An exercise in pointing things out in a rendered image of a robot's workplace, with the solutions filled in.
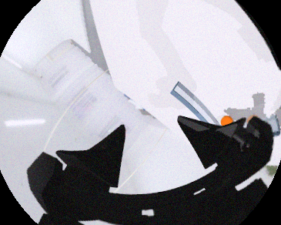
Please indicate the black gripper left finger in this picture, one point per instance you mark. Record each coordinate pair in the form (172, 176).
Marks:
(102, 160)

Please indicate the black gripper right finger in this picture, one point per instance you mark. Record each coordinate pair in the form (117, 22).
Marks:
(208, 140)

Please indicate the clear glass corner walls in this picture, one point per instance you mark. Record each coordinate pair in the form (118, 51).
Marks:
(206, 113)

